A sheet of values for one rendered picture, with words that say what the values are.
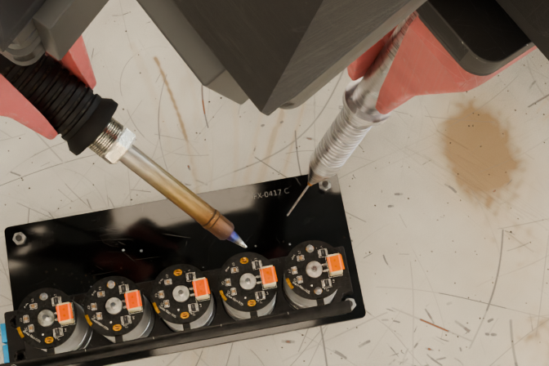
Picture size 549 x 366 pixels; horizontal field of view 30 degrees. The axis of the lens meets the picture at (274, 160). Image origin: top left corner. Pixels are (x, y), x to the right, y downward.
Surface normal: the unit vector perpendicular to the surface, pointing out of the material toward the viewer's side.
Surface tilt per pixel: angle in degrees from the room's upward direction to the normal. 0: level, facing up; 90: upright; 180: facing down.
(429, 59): 93
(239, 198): 0
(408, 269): 0
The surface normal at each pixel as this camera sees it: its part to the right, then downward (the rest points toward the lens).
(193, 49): -0.22, -0.07
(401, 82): -0.80, 0.59
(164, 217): 0.01, -0.27
